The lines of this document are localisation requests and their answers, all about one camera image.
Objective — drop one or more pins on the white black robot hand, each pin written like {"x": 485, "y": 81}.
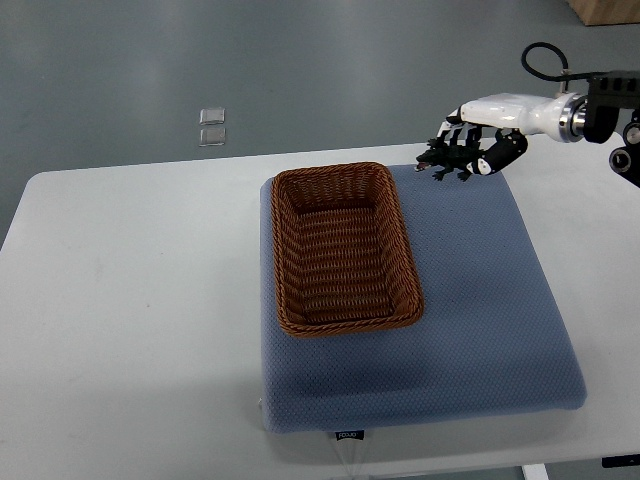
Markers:
{"x": 490, "y": 133}

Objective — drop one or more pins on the dark toy crocodile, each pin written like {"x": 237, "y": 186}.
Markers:
{"x": 447, "y": 159}

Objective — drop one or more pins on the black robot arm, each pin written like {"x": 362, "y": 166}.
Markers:
{"x": 594, "y": 116}

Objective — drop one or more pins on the brown wicker basket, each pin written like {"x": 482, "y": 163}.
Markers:
{"x": 342, "y": 259}

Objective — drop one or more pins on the wooden box corner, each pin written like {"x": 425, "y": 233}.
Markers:
{"x": 606, "y": 12}

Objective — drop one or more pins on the blue foam cushion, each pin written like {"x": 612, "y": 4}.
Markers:
{"x": 491, "y": 340}

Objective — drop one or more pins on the upper floor socket plate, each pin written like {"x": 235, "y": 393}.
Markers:
{"x": 212, "y": 116}

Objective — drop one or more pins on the black desk control panel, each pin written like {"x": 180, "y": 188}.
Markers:
{"x": 620, "y": 461}

